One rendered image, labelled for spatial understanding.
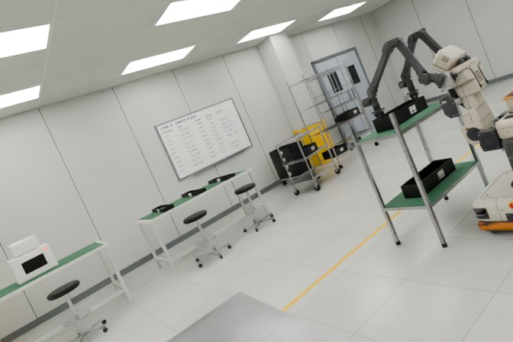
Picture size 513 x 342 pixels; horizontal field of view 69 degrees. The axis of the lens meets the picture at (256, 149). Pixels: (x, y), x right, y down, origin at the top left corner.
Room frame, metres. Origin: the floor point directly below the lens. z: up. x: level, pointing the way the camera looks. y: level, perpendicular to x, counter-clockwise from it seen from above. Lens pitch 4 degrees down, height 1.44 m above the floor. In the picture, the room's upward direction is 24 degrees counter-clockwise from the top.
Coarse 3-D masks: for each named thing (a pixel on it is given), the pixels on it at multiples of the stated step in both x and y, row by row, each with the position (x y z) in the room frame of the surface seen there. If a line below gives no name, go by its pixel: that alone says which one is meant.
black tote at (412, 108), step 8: (408, 104) 3.16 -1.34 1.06; (416, 104) 3.22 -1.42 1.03; (424, 104) 3.29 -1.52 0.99; (400, 112) 3.07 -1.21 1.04; (408, 112) 3.13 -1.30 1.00; (416, 112) 3.19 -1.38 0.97; (376, 120) 3.09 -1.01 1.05; (384, 120) 3.03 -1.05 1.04; (400, 120) 3.05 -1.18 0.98; (376, 128) 3.11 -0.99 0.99; (384, 128) 3.06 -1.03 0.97; (392, 128) 2.99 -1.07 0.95
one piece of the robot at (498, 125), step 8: (504, 112) 2.61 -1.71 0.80; (504, 120) 2.39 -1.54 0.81; (512, 120) 2.34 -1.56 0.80; (496, 128) 2.42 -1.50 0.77; (504, 128) 2.38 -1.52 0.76; (512, 128) 2.34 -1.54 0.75; (504, 136) 2.39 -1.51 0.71; (512, 136) 2.36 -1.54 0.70; (504, 144) 2.41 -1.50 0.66; (512, 144) 2.37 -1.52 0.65; (512, 152) 2.38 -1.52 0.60; (512, 160) 2.40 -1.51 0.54; (512, 168) 2.42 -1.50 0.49
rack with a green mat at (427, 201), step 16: (432, 112) 3.01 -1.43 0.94; (352, 128) 3.10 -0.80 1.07; (400, 128) 2.86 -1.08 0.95; (416, 128) 3.59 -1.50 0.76; (432, 160) 3.58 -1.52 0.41; (368, 176) 3.11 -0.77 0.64; (416, 176) 2.75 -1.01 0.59; (448, 176) 3.16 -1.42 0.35; (464, 176) 3.06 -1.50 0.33; (400, 192) 3.28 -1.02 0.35; (432, 192) 2.96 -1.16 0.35; (384, 208) 3.09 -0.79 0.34; (400, 208) 2.96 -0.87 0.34; (416, 208) 2.84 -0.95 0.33; (432, 208) 2.76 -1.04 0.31
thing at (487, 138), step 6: (492, 120) 2.61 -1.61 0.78; (498, 120) 2.59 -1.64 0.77; (492, 126) 2.61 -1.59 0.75; (480, 132) 2.57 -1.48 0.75; (486, 132) 2.54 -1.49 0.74; (492, 132) 2.51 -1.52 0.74; (480, 138) 2.58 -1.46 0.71; (486, 138) 2.55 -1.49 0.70; (492, 138) 2.51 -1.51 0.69; (498, 138) 2.50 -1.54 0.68; (480, 144) 2.60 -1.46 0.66; (486, 144) 2.56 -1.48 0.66; (492, 144) 2.53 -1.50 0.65; (498, 144) 2.50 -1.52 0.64; (486, 150) 2.57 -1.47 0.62
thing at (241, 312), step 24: (216, 312) 1.48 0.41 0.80; (240, 312) 1.39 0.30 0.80; (264, 312) 1.31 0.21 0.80; (192, 336) 1.37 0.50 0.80; (216, 336) 1.29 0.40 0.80; (240, 336) 1.23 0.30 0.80; (264, 336) 1.17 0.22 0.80; (288, 336) 1.11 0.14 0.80; (312, 336) 1.06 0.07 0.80; (336, 336) 1.01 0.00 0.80
